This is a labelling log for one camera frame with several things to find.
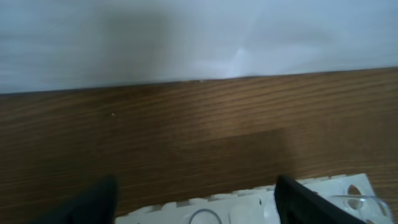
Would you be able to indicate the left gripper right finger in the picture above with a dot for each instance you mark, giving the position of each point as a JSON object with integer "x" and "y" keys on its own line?
{"x": 298, "y": 208}

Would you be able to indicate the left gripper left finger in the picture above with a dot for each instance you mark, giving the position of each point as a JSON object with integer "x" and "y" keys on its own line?
{"x": 93, "y": 205}

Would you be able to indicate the white test tube rack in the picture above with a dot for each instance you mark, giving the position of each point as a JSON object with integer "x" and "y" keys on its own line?
{"x": 245, "y": 208}

